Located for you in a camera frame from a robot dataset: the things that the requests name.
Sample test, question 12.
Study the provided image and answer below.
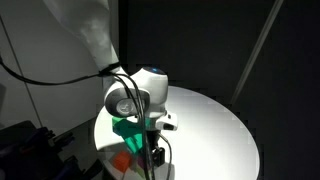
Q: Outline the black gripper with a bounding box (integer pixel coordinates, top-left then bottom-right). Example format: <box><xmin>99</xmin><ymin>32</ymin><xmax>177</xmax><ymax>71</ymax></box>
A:
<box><xmin>146</xmin><ymin>131</ymin><xmax>165</xmax><ymax>167</ymax></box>

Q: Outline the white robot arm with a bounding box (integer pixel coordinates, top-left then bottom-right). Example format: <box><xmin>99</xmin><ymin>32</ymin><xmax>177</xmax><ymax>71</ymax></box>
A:
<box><xmin>43</xmin><ymin>0</ymin><xmax>168</xmax><ymax>152</ymax></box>

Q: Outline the yellow-green block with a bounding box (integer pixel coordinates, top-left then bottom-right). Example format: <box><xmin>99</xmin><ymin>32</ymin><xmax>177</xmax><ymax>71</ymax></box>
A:
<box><xmin>135</xmin><ymin>156</ymin><xmax>155</xmax><ymax>180</ymax></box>

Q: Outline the orange block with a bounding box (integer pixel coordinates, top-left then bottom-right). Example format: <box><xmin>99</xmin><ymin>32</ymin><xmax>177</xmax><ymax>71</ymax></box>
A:
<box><xmin>113</xmin><ymin>151</ymin><xmax>132</xmax><ymax>173</ymax></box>

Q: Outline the green block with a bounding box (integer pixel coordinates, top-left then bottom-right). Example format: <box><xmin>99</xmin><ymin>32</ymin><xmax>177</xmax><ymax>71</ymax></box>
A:
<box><xmin>112</xmin><ymin>116</ymin><xmax>124</xmax><ymax>131</ymax></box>

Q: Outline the round white table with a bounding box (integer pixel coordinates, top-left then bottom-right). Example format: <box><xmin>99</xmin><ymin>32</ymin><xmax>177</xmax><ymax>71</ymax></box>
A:
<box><xmin>93</xmin><ymin>84</ymin><xmax>261</xmax><ymax>180</ymax></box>

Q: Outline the purple clamp lower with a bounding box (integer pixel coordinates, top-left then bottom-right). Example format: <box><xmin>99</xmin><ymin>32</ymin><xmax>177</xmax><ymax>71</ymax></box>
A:
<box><xmin>51</xmin><ymin>156</ymin><xmax>83</xmax><ymax>180</ymax></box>

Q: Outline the purple clamp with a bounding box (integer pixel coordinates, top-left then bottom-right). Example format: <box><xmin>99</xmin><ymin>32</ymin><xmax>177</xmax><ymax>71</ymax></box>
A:
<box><xmin>51</xmin><ymin>156</ymin><xmax>83</xmax><ymax>180</ymax></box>
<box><xmin>0</xmin><ymin>127</ymin><xmax>55</xmax><ymax>158</ymax></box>

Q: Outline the purple clamp upper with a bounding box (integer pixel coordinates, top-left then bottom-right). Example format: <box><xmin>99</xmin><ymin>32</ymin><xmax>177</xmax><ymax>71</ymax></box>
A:
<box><xmin>0</xmin><ymin>127</ymin><xmax>55</xmax><ymax>158</ymax></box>

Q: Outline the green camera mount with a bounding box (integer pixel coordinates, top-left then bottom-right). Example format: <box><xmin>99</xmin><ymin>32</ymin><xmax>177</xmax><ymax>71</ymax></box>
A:
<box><xmin>113</xmin><ymin>119</ymin><xmax>143</xmax><ymax>154</ymax></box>

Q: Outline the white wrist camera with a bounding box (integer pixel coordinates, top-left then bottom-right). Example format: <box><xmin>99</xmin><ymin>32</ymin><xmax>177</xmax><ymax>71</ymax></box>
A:
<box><xmin>155</xmin><ymin>113</ymin><xmax>178</xmax><ymax>131</ymax></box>

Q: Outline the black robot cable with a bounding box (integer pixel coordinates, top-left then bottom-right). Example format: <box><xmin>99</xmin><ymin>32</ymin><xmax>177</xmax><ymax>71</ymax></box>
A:
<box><xmin>0</xmin><ymin>54</ymin><xmax>174</xmax><ymax>180</ymax></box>

